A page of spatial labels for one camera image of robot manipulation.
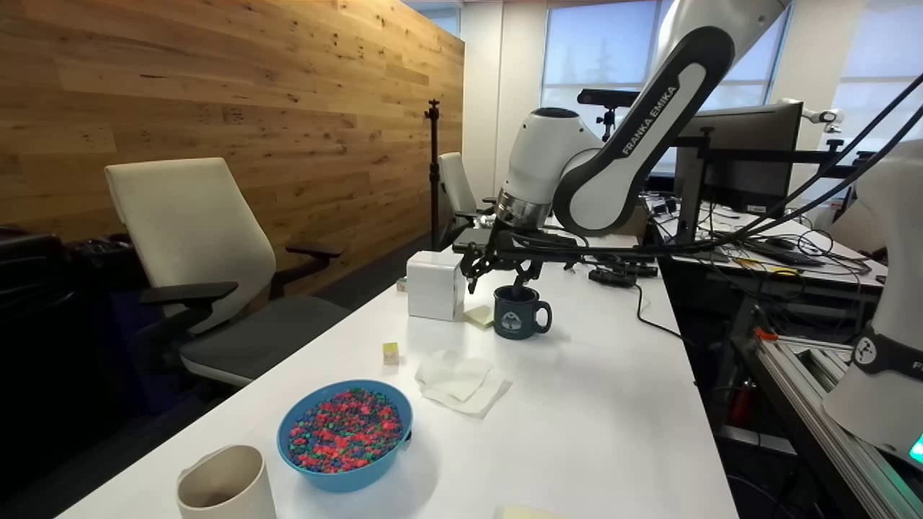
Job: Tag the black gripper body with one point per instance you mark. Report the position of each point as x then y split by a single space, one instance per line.
510 249

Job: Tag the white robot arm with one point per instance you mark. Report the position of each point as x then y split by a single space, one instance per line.
565 190

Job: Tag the dark blue mug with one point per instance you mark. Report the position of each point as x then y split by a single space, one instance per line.
520 313

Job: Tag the small wooden cube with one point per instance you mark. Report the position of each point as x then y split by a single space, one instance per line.
390 351

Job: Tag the white cup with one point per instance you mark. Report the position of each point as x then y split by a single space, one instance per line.
229 481

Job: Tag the white office chair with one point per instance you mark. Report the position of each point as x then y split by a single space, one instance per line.
470 212
216 272

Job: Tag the black tripod stand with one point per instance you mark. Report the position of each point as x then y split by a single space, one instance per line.
435 112

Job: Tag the white tissue box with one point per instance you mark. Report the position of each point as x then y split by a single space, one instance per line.
435 285

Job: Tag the white crumpled napkin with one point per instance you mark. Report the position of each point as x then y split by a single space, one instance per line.
462 385

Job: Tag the blue bowl of candies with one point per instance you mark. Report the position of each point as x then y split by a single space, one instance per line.
344 437

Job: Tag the black computer monitor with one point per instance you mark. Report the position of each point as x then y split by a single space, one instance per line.
749 171

